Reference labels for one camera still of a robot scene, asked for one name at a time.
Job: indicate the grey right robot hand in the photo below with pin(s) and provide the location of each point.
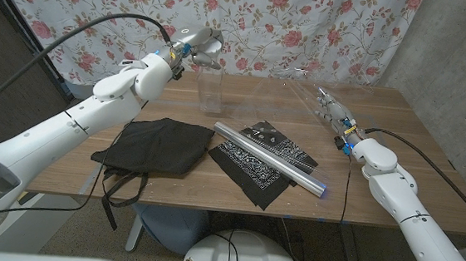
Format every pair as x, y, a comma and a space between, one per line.
338, 114

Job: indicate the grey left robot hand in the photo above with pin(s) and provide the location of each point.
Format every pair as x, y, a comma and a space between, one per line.
200, 40

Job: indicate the transparent cling film sheet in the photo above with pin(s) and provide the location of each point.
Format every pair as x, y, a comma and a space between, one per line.
285, 97

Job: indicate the clear carafe with white lid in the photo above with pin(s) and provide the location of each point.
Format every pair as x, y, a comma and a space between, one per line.
210, 95

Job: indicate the silver cling film roll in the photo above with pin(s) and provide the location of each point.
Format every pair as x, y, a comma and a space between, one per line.
268, 158

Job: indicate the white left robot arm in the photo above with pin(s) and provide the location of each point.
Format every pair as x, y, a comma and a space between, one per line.
49, 137

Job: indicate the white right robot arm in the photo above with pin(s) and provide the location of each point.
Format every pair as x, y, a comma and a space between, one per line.
417, 220

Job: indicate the black paisley bandana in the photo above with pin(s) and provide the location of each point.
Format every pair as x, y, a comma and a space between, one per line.
254, 178

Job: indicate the black apron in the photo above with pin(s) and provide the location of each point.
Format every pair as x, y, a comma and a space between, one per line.
161, 145

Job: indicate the white power strip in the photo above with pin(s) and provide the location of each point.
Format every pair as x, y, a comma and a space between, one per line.
128, 62

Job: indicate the floral rose backdrop cloth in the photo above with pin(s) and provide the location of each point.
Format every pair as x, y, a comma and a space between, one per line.
307, 28

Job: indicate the grey table leg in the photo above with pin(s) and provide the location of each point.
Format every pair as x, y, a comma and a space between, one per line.
348, 248

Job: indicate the white robot torso base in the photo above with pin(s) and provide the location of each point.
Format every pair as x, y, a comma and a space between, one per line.
244, 252

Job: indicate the blue-grey chair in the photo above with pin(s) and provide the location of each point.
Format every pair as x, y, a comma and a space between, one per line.
171, 225

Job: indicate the yellow and black foot pedal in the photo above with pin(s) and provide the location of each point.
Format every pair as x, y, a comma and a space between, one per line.
27, 197

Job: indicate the white floor board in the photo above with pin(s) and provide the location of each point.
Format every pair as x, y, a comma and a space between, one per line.
42, 224

